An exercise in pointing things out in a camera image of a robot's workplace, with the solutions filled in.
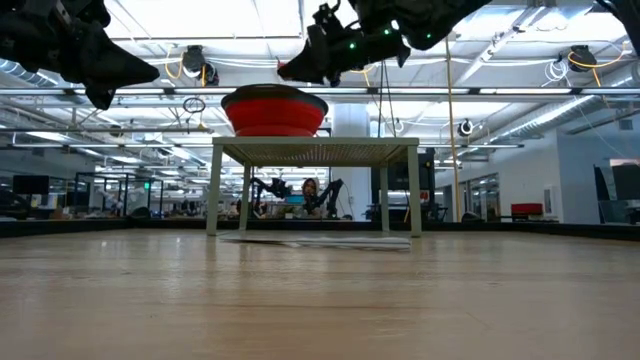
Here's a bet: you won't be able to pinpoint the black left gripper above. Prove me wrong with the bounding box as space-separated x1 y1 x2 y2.
0 0 161 111

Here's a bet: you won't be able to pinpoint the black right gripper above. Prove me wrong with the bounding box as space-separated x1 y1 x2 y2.
277 2 412 89

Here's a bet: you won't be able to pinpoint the red colander with grey rim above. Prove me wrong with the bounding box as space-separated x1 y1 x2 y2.
220 83 330 138

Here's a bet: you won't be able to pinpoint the person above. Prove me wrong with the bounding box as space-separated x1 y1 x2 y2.
300 177 322 219

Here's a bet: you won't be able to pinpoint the black background robot arms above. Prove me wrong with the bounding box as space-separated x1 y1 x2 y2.
249 177 346 221

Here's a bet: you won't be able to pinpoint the black monitor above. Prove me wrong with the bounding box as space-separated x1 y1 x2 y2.
11 174 51 196

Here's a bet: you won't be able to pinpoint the black cabinet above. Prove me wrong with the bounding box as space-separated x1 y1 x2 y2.
370 152 437 222

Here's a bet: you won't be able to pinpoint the red box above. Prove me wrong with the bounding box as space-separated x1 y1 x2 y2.
510 202 544 217

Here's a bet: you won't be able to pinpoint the small white wire table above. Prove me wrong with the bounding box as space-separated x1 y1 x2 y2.
206 136 423 238

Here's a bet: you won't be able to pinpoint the black hanging cable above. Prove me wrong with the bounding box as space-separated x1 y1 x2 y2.
375 59 397 139

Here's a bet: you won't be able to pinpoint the black background frame workstation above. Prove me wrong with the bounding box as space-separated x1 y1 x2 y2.
73 171 165 219

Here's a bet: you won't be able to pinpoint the yellow hanging cable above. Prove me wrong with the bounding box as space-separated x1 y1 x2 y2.
441 34 462 221

